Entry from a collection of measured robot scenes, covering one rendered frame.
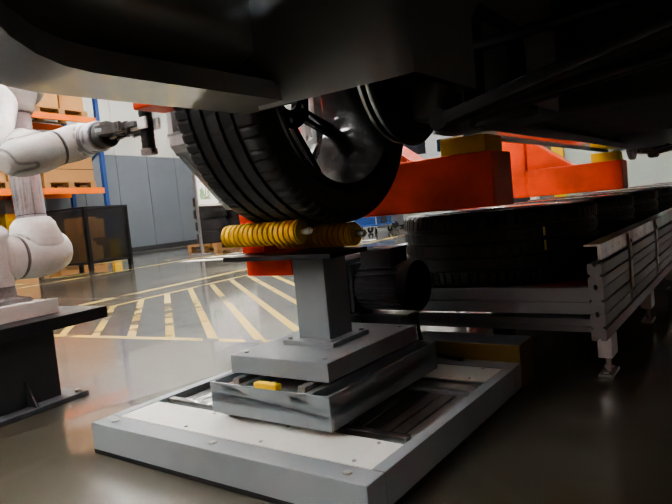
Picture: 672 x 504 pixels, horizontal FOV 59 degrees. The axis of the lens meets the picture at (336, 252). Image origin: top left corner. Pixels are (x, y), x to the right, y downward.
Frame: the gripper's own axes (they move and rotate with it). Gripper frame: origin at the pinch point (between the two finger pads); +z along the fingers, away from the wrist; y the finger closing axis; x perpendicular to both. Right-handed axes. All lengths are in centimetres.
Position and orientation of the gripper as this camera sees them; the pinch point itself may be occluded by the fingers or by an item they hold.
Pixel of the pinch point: (145, 124)
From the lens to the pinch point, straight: 170.5
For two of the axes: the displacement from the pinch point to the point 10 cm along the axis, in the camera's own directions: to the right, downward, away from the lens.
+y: -5.8, 1.1, -8.1
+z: 8.1, -0.4, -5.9
